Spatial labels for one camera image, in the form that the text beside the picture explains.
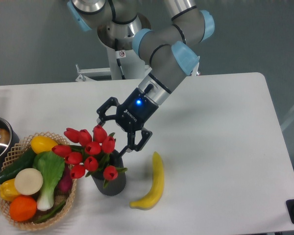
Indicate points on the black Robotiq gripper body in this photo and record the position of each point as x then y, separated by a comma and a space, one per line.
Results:
135, 111

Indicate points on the red tulip bouquet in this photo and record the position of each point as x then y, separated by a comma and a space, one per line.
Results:
90, 153

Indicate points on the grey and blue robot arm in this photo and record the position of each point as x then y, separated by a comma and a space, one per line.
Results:
167, 52

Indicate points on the dark grey ribbed vase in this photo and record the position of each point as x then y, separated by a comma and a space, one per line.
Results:
116, 186

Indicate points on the yellow banana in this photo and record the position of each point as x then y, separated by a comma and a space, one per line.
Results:
158, 182

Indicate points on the yellow squash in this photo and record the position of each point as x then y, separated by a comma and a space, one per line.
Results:
41, 144

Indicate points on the green bok choy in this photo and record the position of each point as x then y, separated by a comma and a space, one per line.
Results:
51, 166

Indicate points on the green cucumber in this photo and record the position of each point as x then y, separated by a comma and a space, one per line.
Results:
24, 161

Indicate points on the white round radish slice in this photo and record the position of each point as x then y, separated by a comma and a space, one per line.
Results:
28, 181

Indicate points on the woven wicker basket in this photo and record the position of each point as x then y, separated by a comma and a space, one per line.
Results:
60, 198

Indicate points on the green chili pepper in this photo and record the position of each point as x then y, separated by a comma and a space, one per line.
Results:
51, 214

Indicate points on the yellow bell pepper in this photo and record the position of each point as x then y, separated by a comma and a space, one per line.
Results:
8, 192

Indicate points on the orange fruit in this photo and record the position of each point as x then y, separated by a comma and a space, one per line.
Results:
22, 208

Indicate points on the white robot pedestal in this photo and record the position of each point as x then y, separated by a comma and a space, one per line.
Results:
124, 63

